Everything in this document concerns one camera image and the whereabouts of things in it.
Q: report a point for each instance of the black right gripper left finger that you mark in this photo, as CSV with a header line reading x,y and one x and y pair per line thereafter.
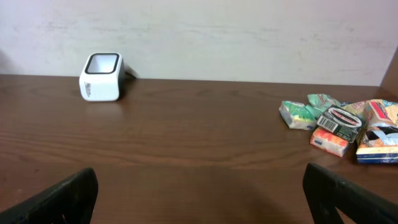
x,y
71,200

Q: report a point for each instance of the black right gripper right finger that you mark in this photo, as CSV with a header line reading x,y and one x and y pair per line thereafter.
x,y
328,193

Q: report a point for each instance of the orange small packet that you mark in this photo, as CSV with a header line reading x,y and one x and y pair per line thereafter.
x,y
328,142

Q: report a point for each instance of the yellow snack bag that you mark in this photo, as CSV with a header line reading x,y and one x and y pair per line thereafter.
x,y
377,141

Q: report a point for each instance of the round label dark packet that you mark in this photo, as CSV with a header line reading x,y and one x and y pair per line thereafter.
x,y
341,123

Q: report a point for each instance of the green tissue pack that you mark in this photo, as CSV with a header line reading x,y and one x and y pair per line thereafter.
x,y
296,116

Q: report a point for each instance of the teal snack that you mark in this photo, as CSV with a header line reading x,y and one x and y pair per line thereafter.
x,y
318,103

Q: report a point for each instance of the white barcode scanner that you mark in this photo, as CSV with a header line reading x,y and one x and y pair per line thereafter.
x,y
102,77

